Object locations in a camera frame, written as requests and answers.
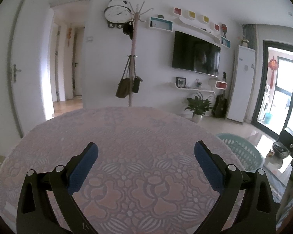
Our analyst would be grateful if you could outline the wall mounted black television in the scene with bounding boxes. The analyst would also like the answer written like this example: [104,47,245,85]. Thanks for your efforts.
[172,31,221,77]

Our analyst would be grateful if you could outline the black robot vacuum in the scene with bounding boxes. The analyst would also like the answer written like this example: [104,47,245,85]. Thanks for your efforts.
[272,142,289,159]

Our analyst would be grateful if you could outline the green potted plant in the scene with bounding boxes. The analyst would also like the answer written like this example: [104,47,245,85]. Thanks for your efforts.
[185,92,212,124]

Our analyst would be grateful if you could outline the black hanging small bag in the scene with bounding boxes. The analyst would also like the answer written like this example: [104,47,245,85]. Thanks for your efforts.
[132,56,143,94]

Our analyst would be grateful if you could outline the black picture frame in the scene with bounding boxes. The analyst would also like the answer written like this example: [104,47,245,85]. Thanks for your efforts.
[175,77,186,88]

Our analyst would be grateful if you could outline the sliding glass balcony door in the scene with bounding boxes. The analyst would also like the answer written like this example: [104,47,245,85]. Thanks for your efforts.
[252,41,293,139]

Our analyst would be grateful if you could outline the white door with handle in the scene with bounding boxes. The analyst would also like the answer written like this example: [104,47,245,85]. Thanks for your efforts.
[10,0,54,136]

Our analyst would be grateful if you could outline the red white box shelf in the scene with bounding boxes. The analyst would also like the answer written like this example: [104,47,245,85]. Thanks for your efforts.
[215,80,228,90]

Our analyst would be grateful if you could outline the panda wall clock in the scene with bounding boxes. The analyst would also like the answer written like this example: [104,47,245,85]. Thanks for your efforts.
[104,0,132,28]

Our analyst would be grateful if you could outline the pink coat rack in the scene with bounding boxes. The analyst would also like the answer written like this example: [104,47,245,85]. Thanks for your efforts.
[127,1,153,107]

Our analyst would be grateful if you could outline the black guitar bag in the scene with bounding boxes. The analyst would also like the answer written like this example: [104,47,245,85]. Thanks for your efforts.
[212,94,228,118]

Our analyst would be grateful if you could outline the patterned floor rug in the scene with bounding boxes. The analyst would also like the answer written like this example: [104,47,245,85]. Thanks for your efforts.
[263,163,291,203]

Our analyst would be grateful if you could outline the red chinese knot ornament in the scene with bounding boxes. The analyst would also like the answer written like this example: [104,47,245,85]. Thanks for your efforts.
[268,56,278,89]

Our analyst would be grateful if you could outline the white wall shelf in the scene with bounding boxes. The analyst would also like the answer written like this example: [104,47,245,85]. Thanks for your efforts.
[169,82,216,96]

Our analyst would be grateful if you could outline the white floor air conditioner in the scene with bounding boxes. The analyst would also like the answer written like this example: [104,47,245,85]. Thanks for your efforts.
[227,45,256,123]

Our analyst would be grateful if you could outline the teal plastic laundry basket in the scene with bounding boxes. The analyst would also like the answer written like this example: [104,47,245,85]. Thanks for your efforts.
[216,133,264,172]

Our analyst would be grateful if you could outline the teal white cube shelf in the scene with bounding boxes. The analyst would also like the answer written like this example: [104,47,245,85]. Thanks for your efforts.
[149,17,173,32]

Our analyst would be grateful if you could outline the brown hanging tote bag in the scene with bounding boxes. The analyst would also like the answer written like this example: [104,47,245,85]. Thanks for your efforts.
[116,55,132,99]

